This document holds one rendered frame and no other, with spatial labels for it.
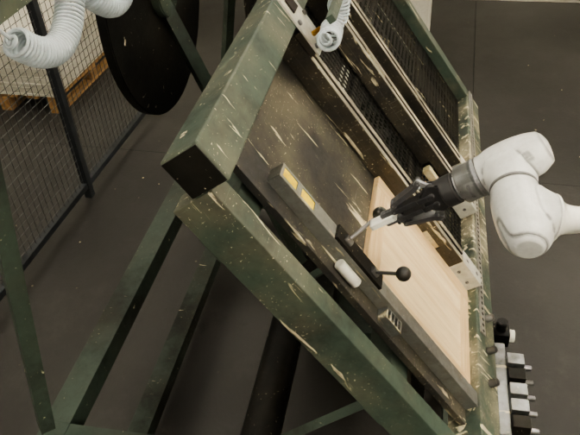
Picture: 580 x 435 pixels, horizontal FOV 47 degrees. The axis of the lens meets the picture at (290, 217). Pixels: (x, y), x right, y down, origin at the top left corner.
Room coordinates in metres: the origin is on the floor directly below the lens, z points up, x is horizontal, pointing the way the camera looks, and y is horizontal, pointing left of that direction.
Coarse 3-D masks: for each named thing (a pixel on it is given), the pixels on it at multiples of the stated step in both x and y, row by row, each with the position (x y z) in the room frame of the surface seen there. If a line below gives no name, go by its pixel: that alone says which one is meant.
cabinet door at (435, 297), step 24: (384, 192) 1.65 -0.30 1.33; (384, 240) 1.46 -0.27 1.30; (408, 240) 1.56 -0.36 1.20; (384, 264) 1.36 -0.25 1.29; (408, 264) 1.46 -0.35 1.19; (432, 264) 1.57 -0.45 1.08; (408, 288) 1.37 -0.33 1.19; (432, 288) 1.47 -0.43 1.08; (456, 288) 1.58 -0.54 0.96; (432, 312) 1.37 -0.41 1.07; (456, 312) 1.47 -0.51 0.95; (432, 336) 1.28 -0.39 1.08; (456, 336) 1.37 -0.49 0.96; (456, 360) 1.28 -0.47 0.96
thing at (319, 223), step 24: (288, 168) 1.31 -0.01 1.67; (288, 192) 1.27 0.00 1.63; (312, 216) 1.25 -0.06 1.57; (336, 240) 1.24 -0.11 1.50; (360, 288) 1.23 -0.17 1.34; (384, 288) 1.24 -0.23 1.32; (408, 312) 1.24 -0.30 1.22; (408, 336) 1.20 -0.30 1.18; (432, 360) 1.18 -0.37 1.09; (456, 384) 1.16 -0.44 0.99
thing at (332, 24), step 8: (328, 0) 1.84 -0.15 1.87; (336, 0) 1.63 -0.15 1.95; (328, 8) 1.83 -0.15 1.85; (336, 8) 1.59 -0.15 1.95; (328, 16) 1.54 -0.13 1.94; (336, 16) 1.55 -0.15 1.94; (328, 24) 1.67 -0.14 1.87; (336, 24) 1.68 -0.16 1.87; (320, 32) 1.64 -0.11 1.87; (336, 32) 1.63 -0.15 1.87; (320, 40) 1.62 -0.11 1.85; (328, 40) 1.70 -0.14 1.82; (336, 40) 1.69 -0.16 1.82; (320, 48) 1.62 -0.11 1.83; (328, 48) 1.63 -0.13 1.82; (336, 48) 1.62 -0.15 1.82
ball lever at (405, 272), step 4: (372, 268) 1.24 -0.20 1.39; (376, 268) 1.24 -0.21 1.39; (400, 268) 1.18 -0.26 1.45; (404, 268) 1.17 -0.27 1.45; (408, 268) 1.18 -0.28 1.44; (372, 272) 1.23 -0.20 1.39; (376, 272) 1.23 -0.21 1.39; (380, 272) 1.22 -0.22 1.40; (384, 272) 1.21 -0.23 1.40; (388, 272) 1.21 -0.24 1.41; (392, 272) 1.20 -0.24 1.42; (396, 272) 1.18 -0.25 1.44; (400, 272) 1.17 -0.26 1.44; (404, 272) 1.17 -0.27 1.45; (408, 272) 1.17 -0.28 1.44; (376, 276) 1.23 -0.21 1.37; (396, 276) 1.17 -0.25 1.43; (400, 276) 1.16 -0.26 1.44; (404, 276) 1.16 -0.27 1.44; (408, 276) 1.16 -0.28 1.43; (400, 280) 1.16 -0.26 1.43; (404, 280) 1.16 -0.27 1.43
